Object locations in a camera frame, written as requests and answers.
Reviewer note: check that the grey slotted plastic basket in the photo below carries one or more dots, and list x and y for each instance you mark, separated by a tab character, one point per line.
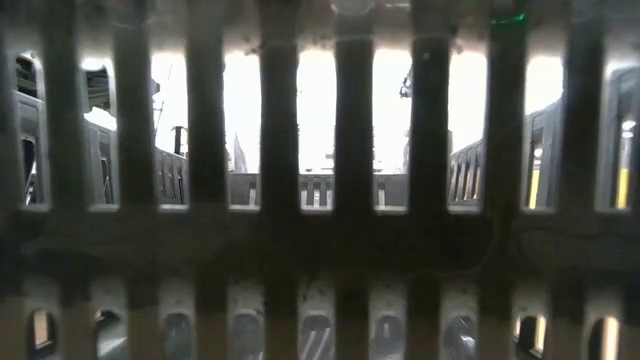
320	235

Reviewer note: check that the black overhead camera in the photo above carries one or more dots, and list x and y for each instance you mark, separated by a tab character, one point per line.
406	89

